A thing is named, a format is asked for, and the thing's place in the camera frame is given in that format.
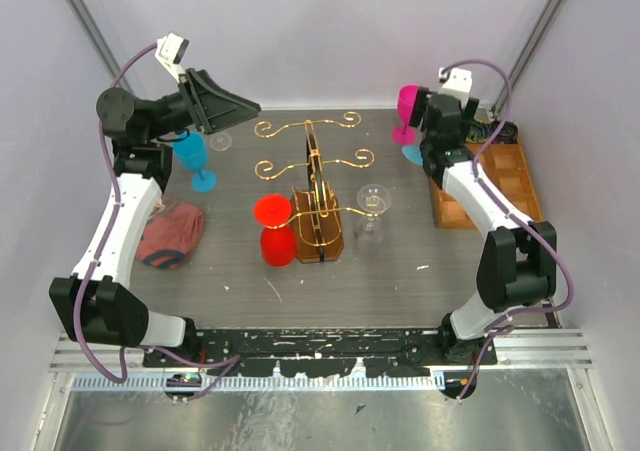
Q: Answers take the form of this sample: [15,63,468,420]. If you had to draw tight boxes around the red wine glass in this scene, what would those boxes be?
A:
[253,194,297,267]

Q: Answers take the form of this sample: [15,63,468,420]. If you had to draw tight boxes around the folded red t-shirt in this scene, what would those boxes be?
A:
[135,196,205,270]

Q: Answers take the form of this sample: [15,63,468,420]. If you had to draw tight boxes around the light blue wine glass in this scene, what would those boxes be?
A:
[402,145,423,166]
[172,131,217,193]

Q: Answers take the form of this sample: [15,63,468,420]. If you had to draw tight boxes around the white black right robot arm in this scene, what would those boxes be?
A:
[409,87,557,365]

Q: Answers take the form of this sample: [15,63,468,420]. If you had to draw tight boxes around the gold wire wine glass rack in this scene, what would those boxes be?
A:
[254,111,375,264]

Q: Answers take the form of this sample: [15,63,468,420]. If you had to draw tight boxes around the aluminium corner post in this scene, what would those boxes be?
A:
[65,0,120,78]
[509,0,567,90]

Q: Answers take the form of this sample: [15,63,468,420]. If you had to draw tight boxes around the wooden compartment tray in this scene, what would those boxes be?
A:
[429,141,544,230]

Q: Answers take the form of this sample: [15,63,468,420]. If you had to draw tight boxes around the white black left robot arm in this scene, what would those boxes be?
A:
[49,69,261,367]

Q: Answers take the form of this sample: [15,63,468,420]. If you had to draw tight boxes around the left aluminium corner post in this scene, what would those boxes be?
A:
[65,0,120,78]

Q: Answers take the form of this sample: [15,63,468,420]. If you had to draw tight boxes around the clear front wine glass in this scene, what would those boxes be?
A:
[354,184,392,250]

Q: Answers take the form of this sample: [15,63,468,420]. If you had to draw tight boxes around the aluminium front rail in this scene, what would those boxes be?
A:
[49,328,592,401]

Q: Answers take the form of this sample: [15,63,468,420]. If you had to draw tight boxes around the pink wine glass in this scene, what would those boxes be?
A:
[392,84,419,146]

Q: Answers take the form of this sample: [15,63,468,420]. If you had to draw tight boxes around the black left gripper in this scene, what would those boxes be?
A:
[146,67,262,141]

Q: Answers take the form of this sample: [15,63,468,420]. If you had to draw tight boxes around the dark rubber bands pile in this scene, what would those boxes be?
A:
[466,120,519,144]

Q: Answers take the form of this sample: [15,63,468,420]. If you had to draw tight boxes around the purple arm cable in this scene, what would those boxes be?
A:
[441,59,575,403]
[72,43,241,401]

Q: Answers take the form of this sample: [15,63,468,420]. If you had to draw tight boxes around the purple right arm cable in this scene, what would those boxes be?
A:
[441,59,575,403]

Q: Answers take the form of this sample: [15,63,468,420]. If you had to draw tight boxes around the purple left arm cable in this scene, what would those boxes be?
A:
[72,43,241,401]

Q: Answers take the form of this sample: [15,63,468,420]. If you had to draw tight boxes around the right aluminium corner post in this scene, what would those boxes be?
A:
[509,0,567,90]

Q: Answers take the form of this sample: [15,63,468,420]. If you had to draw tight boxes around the clear wine glass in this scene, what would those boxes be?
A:
[209,132,233,152]
[354,184,392,250]

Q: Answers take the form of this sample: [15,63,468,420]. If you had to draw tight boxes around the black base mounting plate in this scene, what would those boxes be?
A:
[142,327,499,378]

